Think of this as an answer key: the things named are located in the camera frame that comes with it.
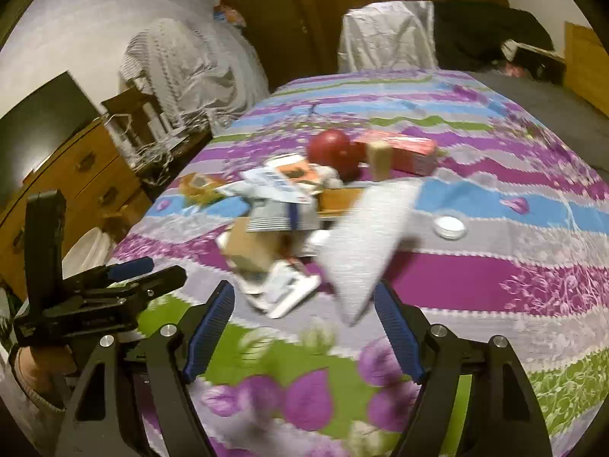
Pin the red apple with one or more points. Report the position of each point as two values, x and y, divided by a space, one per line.
333 150

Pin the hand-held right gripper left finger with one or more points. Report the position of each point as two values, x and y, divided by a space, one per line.
209 328

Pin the white crumpled tissue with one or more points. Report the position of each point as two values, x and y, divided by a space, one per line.
333 176

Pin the black monitor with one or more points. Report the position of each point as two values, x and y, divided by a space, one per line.
38 119

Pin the light wooden panel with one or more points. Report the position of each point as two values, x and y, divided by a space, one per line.
587 66

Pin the purple floral printed bedsheet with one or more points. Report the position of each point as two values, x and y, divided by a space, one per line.
476 247

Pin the person's left forearm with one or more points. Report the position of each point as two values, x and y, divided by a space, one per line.
24 419

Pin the striped grey packet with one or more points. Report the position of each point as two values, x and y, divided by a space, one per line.
280 216

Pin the beige sponge block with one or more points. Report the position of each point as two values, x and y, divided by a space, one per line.
379 159

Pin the white bottle cap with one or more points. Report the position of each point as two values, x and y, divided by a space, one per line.
449 227

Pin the white crumpled wrapper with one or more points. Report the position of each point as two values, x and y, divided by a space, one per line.
290 290

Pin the grey striped cloth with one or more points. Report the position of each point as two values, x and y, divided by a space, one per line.
181 66

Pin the dark wooden wardrobe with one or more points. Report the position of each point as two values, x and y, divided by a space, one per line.
304 9

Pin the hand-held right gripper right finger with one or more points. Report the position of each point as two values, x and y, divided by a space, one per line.
399 333

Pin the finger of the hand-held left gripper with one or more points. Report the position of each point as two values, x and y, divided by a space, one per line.
128 269
161 281

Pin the red and cream small box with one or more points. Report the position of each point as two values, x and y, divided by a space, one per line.
409 150

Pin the white plastic cover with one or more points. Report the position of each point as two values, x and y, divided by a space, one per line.
385 33

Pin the white round bin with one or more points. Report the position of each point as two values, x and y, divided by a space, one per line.
85 252

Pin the grey mattress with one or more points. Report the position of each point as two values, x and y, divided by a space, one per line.
537 104

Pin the black clothing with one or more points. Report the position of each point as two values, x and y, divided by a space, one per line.
485 28

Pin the wooden dresser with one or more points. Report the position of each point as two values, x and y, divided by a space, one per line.
81 166

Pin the yellow plastic wrapper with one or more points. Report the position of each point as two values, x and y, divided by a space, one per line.
197 185

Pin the person's left hand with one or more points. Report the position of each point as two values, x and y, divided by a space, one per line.
43 366

